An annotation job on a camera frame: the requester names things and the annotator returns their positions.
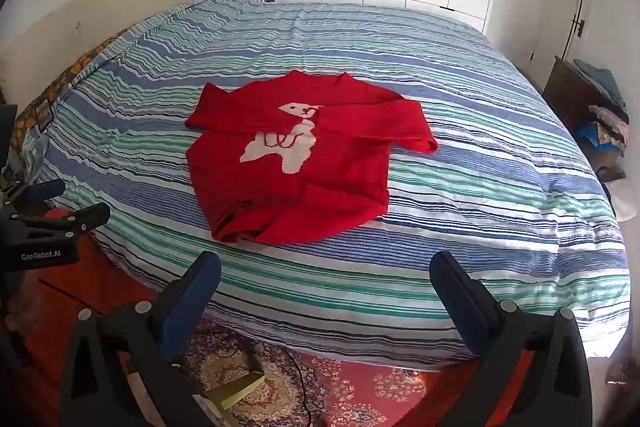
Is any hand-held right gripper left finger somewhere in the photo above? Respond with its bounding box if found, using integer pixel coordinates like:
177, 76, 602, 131
60, 251, 223, 427

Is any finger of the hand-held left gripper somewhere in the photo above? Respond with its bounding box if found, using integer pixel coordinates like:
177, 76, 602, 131
9, 201, 112, 239
0, 178, 67, 214

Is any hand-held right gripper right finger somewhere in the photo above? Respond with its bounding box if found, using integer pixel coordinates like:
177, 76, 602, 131
429, 251, 596, 427

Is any red sweater with white animal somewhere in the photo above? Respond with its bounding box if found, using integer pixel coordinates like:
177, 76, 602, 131
185, 71, 439, 244

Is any pile of clothes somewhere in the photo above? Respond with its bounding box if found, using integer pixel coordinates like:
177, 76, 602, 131
572, 58, 631, 182

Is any striped blue green bedspread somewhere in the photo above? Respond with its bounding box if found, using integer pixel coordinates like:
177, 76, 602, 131
22, 0, 632, 373

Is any yellow-green box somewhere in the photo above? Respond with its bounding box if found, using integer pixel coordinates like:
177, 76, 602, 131
200, 369, 266, 410

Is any floral patterned bed sheet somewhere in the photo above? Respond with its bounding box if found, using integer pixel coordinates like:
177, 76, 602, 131
12, 32, 126, 148

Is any red patterned rug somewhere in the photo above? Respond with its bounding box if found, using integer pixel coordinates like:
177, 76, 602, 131
165, 327, 481, 427

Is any dark wooden dresser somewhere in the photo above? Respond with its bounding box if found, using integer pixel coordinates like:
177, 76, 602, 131
542, 56, 601, 132

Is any white door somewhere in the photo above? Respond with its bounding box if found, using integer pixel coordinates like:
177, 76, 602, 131
530, 0, 598, 72

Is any black cable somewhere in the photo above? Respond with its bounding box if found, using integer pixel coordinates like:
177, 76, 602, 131
192, 329, 313, 427

